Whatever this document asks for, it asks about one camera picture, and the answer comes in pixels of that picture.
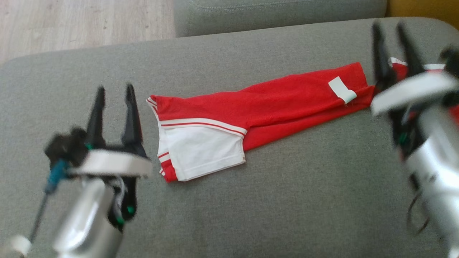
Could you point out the left robot arm silver white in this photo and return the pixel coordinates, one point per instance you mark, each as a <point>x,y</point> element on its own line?
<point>86,222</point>

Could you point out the yellow sofa back cushion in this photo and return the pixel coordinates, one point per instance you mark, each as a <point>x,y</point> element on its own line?
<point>423,9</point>

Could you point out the red basketball jersey number 23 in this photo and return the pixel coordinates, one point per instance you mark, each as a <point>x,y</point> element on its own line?
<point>279,104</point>

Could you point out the right robot arm silver white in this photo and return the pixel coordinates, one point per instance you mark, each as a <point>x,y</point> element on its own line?
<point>437,172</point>

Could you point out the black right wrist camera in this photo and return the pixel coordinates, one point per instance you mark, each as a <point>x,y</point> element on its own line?
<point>452,61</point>

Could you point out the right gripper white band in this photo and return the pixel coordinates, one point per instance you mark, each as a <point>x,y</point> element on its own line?
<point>408,93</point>

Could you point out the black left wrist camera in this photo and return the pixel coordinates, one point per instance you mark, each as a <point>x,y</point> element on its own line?
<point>66,147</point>

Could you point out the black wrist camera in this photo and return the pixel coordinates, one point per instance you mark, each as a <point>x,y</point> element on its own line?
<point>66,147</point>
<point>452,61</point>

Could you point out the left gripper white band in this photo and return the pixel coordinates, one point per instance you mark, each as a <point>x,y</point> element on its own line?
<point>114,163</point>

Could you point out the red shorts white trim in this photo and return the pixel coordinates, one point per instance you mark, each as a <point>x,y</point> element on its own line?
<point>401,73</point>

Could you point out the grey sofa back cushion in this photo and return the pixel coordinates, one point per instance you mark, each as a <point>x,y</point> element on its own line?
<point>279,14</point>

